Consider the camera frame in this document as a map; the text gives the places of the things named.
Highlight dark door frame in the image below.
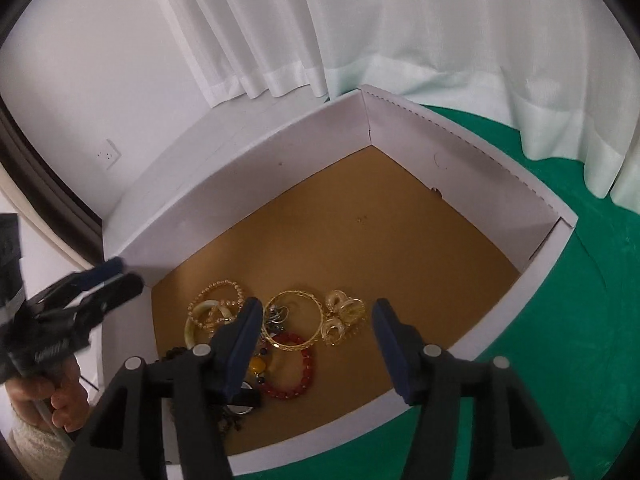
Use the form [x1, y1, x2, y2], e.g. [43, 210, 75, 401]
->
[0, 94, 104, 272]

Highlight gold bead bracelet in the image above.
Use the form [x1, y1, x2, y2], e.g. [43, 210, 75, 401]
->
[188, 280, 245, 333]

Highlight brown wooden bead bracelet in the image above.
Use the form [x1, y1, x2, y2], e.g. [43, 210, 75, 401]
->
[156, 344, 253, 433]

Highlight red bead bracelet amber bead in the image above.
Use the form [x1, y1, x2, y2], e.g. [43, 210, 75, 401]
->
[247, 332, 317, 401]

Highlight person's left hand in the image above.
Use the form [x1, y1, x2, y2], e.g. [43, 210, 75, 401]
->
[10, 359, 92, 435]

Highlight white cardboard box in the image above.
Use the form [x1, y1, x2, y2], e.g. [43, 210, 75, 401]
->
[102, 85, 579, 465]

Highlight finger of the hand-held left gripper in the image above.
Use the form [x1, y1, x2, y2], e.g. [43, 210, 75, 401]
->
[50, 272, 146, 333]
[30, 256, 126, 307]

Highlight white curtain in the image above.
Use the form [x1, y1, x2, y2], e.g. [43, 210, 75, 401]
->
[145, 0, 640, 207]

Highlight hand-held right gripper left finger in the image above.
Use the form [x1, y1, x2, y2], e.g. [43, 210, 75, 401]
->
[60, 296, 266, 480]

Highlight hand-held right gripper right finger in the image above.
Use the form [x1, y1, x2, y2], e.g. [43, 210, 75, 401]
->
[371, 298, 573, 480]

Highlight white wall socket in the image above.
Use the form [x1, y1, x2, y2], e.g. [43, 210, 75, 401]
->
[97, 139, 122, 169]

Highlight silver ring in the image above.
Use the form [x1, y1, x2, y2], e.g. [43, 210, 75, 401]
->
[234, 382, 262, 417]

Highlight person's left forearm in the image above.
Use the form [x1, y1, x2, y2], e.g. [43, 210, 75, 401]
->
[0, 394, 77, 480]

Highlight thin gold bangle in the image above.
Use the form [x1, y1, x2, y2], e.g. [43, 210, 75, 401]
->
[262, 289, 326, 352]

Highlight cream white bangle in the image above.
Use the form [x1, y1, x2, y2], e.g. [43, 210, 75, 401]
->
[184, 299, 236, 350]

